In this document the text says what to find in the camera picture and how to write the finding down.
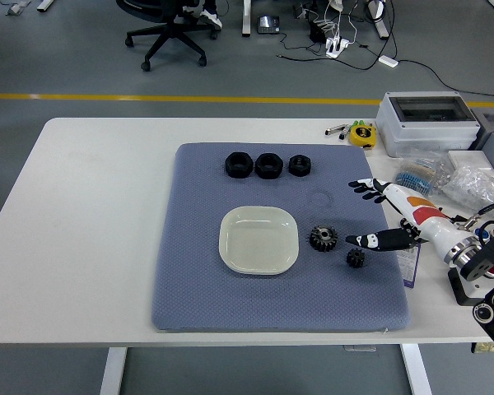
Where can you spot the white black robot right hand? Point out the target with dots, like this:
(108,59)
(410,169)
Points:
(430,224)

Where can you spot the small black gear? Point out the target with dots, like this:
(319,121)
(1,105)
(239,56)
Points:
(355,258)

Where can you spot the large black gear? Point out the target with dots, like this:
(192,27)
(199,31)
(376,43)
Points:
(323,239)

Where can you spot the white square plate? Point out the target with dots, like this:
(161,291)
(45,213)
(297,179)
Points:
(259,243)

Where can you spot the white flat box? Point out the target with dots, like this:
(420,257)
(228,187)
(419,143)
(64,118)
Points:
(469,158)

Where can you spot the small black hex nut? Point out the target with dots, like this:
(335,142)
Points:
(293,166)

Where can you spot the large black hex nut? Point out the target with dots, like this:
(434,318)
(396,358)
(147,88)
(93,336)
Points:
(230,165)
(262,166)

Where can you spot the purple white label card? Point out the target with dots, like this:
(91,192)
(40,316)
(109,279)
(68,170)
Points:
(409,267)

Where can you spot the clear bag of blue resistors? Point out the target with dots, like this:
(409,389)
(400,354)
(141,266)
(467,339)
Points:
(420,175)

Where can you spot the clear bag of plastic parts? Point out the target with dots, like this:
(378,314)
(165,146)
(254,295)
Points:
(473,185)

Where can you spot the yellow tape measure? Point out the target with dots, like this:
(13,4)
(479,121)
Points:
(363,135)

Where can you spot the small black pen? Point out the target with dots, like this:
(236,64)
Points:
(343,134)

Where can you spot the silver black marker pen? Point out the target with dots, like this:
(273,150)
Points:
(334,130)

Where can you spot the white under-table control panel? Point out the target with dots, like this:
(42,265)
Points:
(360,348)

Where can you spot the white table leg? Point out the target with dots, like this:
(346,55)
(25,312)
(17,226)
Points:
(113,370)
(416,370)

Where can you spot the white power adapter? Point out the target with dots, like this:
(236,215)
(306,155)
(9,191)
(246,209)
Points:
(388,61)

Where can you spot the blue-grey textured mat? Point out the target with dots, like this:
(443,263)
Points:
(271,304)

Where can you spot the white power strip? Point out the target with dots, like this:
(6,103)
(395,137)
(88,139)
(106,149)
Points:
(336,46)

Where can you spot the white desk leg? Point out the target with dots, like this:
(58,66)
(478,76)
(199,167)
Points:
(380,24)
(246,18)

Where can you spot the black desk phone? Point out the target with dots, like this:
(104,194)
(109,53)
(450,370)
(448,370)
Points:
(268,24)

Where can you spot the person's foot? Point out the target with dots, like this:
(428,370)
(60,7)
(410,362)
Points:
(210,18)

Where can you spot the black office chair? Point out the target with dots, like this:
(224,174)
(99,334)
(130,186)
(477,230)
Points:
(171,29)

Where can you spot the white desk foot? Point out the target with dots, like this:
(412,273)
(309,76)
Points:
(47,4)

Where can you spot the grey electrical enclosure box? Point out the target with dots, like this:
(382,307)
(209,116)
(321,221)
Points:
(428,131)

